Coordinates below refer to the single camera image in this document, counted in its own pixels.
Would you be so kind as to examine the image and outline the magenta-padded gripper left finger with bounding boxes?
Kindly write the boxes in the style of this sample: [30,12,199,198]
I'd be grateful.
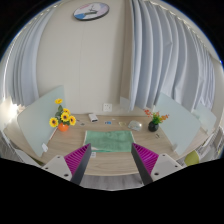
[41,143,93,186]

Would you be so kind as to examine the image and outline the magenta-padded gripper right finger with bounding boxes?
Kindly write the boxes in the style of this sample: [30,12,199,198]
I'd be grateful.
[130,142,184,186]

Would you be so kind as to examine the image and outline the green towel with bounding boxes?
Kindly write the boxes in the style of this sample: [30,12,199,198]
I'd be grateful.
[82,129,136,154]

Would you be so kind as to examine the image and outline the orange flowers in black vase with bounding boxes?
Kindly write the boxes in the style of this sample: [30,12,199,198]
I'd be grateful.
[143,108,170,133]

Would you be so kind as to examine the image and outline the sunflowers in orange vase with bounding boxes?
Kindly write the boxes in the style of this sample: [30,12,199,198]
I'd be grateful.
[48,97,78,133]

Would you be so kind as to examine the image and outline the small white box device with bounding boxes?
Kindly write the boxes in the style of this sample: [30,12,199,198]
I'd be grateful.
[87,113,99,123]

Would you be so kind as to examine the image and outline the yellow-green chair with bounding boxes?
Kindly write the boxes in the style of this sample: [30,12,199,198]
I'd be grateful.
[184,149,201,167]

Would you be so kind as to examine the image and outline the frosted desk divider panel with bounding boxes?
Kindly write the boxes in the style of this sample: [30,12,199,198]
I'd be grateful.
[16,84,67,158]
[152,92,203,157]
[192,104,218,134]

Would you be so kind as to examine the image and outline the grey-white curtain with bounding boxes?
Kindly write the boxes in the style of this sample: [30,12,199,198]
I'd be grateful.
[128,0,216,113]
[3,6,56,108]

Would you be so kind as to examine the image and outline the white wall socket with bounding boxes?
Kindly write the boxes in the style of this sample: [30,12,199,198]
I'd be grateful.
[102,102,113,113]

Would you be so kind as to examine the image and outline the round wall clock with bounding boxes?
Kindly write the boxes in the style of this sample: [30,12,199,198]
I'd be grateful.
[72,1,111,22]

